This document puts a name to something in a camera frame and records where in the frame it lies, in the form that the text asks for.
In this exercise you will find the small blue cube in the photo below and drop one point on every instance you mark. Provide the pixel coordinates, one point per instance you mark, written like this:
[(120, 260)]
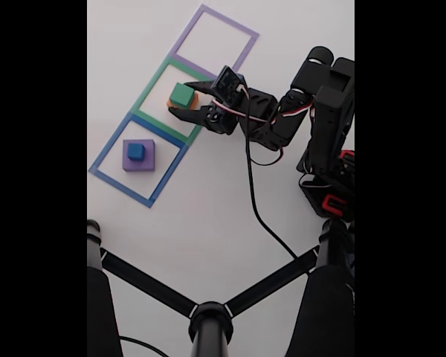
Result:
[(135, 151)]

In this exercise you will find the purple tape square frame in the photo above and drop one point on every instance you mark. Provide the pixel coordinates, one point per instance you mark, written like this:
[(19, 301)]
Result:
[(230, 21)]

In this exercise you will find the large purple block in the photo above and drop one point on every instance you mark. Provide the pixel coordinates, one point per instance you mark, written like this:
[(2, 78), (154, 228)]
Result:
[(128, 163)]

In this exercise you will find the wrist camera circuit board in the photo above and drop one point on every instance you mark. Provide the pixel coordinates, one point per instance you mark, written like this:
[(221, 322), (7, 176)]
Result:
[(228, 85)]

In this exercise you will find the black tripod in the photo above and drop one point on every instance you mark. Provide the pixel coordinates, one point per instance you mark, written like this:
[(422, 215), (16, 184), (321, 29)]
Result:
[(210, 327)]

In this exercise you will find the green block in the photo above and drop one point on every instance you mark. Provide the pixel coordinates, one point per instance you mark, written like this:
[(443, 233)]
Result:
[(182, 93)]

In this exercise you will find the blue tape square frame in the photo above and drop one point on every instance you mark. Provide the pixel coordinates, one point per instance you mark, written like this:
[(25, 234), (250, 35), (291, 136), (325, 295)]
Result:
[(112, 143)]

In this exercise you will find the orange block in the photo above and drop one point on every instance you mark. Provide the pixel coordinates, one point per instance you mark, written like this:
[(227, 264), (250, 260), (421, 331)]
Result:
[(196, 99)]

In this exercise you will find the green tape square frame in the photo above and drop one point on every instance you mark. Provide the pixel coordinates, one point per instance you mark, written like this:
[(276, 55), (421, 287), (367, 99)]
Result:
[(152, 86)]

